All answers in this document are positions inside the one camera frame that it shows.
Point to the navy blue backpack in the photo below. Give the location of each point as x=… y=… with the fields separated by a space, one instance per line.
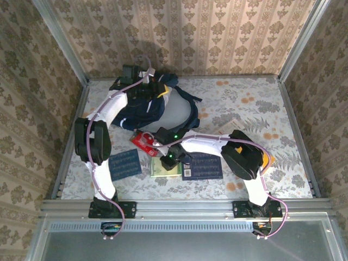
x=141 y=108

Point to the green notebook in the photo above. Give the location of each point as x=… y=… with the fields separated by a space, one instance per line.
x=156 y=170

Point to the navy blue notebook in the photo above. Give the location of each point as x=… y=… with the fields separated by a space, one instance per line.
x=125 y=166
x=204 y=168

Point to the red booklet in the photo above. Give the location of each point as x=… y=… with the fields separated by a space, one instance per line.
x=138 y=141

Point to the white packet with red print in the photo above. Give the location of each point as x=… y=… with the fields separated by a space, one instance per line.
x=232 y=126

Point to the yellow book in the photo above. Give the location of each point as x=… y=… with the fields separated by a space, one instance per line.
x=269 y=161

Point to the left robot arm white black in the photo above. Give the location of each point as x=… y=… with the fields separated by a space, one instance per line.
x=104 y=179

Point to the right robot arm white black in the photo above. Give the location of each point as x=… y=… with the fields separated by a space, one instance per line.
x=204 y=144

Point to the grey metal panel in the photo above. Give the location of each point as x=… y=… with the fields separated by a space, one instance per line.
x=190 y=247

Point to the floral tablecloth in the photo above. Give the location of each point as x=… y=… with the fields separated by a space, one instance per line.
x=272 y=89

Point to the long aluminium mounting rail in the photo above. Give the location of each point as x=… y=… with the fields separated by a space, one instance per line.
x=185 y=208

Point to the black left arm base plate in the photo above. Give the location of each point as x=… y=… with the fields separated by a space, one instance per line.
x=130 y=209

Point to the thin aluminium table edge rail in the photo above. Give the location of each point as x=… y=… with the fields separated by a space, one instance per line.
x=250 y=78

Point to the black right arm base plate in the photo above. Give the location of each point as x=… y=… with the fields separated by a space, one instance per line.
x=237 y=214

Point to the aluminium frame post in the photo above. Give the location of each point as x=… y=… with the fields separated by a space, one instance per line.
x=59 y=40
x=303 y=40

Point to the aluminium side rail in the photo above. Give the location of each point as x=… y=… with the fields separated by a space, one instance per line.
x=293 y=122
x=61 y=176

